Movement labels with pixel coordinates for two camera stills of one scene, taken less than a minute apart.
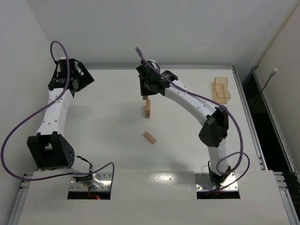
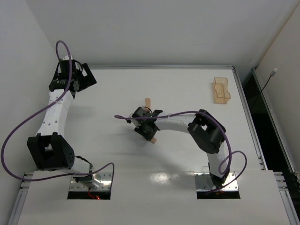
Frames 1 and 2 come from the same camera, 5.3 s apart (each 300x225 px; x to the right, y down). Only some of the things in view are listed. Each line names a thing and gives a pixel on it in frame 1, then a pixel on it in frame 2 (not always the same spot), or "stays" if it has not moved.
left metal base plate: x=105 y=184 stays
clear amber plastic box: x=221 y=93 stays
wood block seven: x=147 y=108 stays
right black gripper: x=145 y=90 to x=145 y=128
